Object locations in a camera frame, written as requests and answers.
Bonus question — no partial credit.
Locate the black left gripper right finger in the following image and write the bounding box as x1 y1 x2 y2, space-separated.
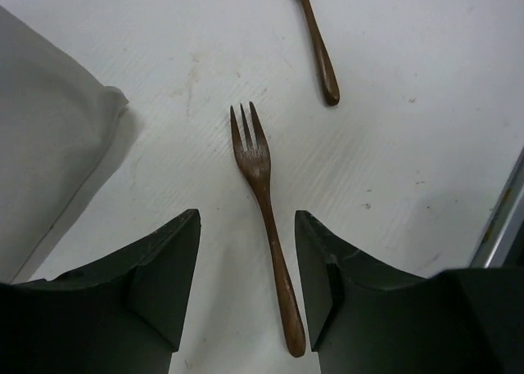
295 210 523 373

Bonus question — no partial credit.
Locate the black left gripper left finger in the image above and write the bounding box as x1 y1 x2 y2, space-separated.
1 209 201 373

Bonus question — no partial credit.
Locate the brown wooden fork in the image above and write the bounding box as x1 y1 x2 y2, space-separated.
230 102 306 358

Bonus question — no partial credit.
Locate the grey cloth placemat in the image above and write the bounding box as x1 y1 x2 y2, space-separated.
1 9 129 283

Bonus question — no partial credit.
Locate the brown wooden spoon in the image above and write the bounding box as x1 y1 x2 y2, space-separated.
298 0 341 106

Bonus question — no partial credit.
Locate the right aluminium frame rail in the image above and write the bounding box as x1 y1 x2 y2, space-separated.
470 151 524 268

